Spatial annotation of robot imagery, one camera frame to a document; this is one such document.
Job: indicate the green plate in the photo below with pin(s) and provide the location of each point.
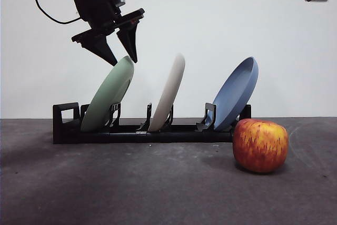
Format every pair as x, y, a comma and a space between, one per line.
105, 98

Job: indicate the black plate rack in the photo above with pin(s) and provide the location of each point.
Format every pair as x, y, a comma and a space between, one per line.
118, 138

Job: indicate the blue plate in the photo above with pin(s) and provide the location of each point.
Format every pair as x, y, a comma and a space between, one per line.
234, 98

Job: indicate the red yellow apple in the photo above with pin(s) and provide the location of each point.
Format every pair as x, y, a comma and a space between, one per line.
260, 146

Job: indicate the white plate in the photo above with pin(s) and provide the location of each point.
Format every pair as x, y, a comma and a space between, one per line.
168, 96

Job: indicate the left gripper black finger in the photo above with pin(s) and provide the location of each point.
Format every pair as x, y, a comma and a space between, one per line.
101, 48
129, 40

